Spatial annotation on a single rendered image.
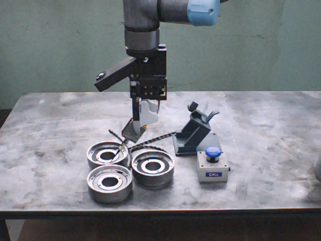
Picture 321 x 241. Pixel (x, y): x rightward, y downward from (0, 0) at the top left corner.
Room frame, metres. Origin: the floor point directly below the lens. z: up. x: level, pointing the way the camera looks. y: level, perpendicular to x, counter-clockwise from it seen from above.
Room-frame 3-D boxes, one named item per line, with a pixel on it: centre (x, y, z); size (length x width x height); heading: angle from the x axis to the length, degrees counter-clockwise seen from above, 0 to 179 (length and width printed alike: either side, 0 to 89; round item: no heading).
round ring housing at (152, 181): (0.83, 0.03, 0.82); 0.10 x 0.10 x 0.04
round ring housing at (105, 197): (0.77, 0.13, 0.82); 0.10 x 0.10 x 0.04
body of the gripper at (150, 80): (0.85, 0.04, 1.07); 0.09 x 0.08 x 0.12; 94
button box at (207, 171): (0.84, -0.13, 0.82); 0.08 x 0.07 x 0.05; 91
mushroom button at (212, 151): (0.84, -0.12, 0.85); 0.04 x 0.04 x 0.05
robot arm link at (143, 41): (0.85, 0.05, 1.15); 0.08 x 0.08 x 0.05
